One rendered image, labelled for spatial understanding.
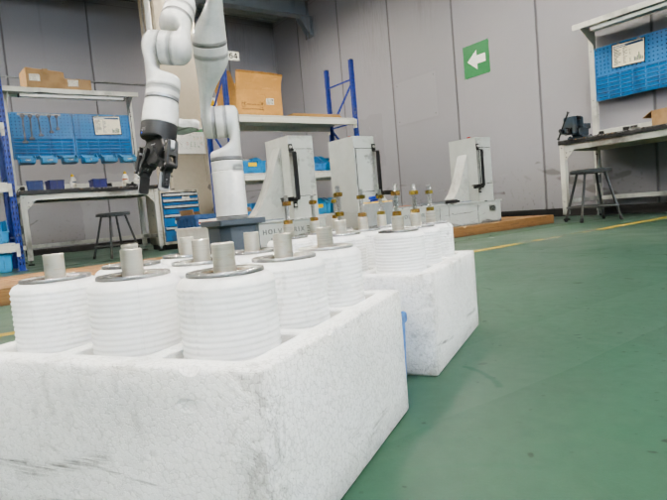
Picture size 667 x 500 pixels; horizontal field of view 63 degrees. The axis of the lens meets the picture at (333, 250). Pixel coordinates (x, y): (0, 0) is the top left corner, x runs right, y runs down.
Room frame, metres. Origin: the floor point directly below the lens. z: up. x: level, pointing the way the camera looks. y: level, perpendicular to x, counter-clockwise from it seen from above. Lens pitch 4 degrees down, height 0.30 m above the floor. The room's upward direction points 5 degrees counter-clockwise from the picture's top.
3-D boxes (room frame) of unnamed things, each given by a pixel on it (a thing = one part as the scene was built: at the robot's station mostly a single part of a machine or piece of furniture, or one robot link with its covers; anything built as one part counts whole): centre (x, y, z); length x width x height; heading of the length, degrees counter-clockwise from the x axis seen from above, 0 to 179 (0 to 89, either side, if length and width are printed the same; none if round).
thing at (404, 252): (1.02, -0.12, 0.16); 0.10 x 0.10 x 0.18
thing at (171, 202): (6.66, 1.90, 0.35); 0.59 x 0.47 x 0.69; 35
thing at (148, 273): (0.58, 0.21, 0.25); 0.08 x 0.08 x 0.01
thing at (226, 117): (1.61, 0.29, 0.54); 0.09 x 0.09 x 0.17; 10
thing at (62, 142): (6.16, 2.72, 0.94); 1.40 x 0.70 x 1.88; 125
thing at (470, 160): (4.42, -0.69, 0.45); 1.51 x 0.57 x 0.74; 125
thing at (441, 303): (1.18, -0.07, 0.09); 0.39 x 0.39 x 0.18; 64
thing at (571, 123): (5.11, -2.34, 0.87); 0.41 x 0.17 x 0.25; 125
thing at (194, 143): (7.35, 1.81, 1.38); 0.49 x 0.02 x 0.35; 125
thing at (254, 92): (6.57, 0.86, 1.70); 0.72 x 0.58 x 0.50; 129
